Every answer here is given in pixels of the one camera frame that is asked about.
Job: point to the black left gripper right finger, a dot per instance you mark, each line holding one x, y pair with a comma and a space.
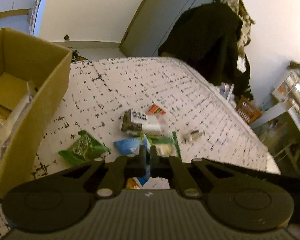
177, 174

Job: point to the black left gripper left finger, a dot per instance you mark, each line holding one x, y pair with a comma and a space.
118, 172

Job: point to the orange snack packet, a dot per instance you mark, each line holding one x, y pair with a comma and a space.
133, 183

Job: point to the blue green snack packet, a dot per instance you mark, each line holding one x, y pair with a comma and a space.
131, 146

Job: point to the green cream snack pack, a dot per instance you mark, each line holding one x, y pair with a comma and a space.
166, 146

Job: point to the small clear snack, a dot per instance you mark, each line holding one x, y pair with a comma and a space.
193, 136

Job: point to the black white snack box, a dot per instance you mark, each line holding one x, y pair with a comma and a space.
136, 123

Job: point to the red snack packet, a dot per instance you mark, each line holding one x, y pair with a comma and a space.
155, 110

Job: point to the orange plastic basket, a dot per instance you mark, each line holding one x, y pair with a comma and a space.
247, 110

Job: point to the white shelf unit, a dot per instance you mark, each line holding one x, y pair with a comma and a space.
278, 128

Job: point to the black coat pile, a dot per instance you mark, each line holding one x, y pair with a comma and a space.
206, 38

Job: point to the clear purple snack bag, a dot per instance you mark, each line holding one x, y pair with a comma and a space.
9, 127

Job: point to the checkered beige garment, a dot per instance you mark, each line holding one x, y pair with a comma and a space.
239, 9

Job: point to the brown cardboard box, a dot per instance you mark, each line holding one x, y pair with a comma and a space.
34, 76

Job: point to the grey room door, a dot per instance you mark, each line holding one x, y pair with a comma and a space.
152, 24

